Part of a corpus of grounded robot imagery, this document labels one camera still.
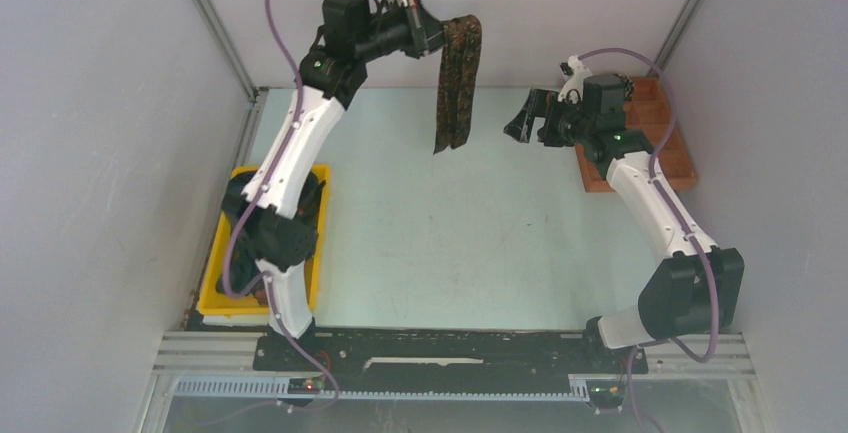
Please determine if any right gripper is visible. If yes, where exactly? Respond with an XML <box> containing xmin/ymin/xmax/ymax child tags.
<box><xmin>504</xmin><ymin>88</ymin><xmax>595</xmax><ymax>148</ymax></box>

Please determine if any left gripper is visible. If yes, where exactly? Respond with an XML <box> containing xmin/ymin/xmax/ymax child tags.
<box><xmin>353</xmin><ymin>0</ymin><xmax>459</xmax><ymax>64</ymax></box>

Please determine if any dark key-patterned tie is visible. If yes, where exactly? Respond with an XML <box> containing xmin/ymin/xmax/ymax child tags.
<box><xmin>433</xmin><ymin>15</ymin><xmax>483</xmax><ymax>154</ymax></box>

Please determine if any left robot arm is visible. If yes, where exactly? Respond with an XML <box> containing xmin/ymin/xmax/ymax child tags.
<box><xmin>222</xmin><ymin>0</ymin><xmax>445</xmax><ymax>370</ymax></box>

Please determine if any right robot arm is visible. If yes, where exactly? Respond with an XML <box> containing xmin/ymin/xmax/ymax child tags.
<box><xmin>504</xmin><ymin>74</ymin><xmax>744</xmax><ymax>371</ymax></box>

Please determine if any dark green ties pile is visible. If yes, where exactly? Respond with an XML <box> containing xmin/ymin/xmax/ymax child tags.
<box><xmin>229</xmin><ymin>172</ymin><xmax>326</xmax><ymax>294</ymax></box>

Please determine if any wooden compartment tray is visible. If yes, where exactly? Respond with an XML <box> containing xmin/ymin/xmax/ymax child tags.
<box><xmin>574</xmin><ymin>77</ymin><xmax>699</xmax><ymax>193</ymax></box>

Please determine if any yellow plastic bin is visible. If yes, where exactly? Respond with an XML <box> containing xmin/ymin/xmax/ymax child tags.
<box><xmin>197</xmin><ymin>163</ymin><xmax>331</xmax><ymax>326</ymax></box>

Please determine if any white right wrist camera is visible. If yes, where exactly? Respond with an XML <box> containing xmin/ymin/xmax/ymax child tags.
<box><xmin>558</xmin><ymin>55</ymin><xmax>593</xmax><ymax>105</ymax></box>

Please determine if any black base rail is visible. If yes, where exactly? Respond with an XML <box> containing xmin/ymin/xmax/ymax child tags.
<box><xmin>253</xmin><ymin>327</ymin><xmax>649</xmax><ymax>398</ymax></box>

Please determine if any aluminium frame rail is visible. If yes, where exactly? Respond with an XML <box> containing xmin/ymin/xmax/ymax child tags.
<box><xmin>153</xmin><ymin>330</ymin><xmax>754</xmax><ymax>402</ymax></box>

